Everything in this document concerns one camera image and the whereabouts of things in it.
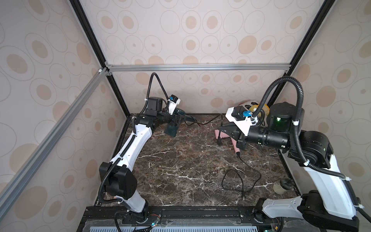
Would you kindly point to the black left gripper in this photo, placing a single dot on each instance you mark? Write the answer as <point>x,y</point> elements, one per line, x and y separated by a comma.
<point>175,120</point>

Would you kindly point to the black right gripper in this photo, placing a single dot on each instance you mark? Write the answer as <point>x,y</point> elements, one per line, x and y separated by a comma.
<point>240,139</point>

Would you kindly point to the dark green hair dryer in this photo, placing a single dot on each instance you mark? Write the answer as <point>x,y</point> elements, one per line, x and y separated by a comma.
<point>172,130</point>

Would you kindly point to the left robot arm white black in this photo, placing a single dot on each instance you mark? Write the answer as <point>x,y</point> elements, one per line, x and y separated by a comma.
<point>118,183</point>

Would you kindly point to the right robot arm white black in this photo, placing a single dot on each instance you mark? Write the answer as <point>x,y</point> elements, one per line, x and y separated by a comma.
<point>333,205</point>

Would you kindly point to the red polka dot toaster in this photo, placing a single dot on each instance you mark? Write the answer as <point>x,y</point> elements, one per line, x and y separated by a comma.
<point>250,105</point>

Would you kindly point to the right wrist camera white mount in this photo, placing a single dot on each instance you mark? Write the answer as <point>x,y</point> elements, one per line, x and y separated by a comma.
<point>242,118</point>

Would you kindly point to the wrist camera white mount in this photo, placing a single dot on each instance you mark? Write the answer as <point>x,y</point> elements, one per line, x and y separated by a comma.
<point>242,118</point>
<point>173,102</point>

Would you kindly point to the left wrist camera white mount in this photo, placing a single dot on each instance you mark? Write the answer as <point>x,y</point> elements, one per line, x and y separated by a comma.
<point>173,102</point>

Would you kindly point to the silver aluminium rail back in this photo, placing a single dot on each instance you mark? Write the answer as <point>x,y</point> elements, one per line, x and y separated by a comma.
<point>199,67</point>

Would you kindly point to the silver aluminium rail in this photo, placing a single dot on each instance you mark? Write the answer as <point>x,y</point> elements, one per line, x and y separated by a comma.
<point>29,168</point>
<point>199,67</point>

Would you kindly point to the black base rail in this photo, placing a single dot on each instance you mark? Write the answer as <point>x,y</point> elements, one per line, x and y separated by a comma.
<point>179,219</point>

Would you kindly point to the black corner frame post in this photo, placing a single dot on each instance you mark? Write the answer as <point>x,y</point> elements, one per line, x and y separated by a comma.
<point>84,22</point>

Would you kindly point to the black right corner post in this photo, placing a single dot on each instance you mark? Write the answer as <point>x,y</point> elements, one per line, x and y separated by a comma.
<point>319,18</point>

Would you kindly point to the silver aluminium rail left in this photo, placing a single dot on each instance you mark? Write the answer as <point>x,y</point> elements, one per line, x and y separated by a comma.
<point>29,168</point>

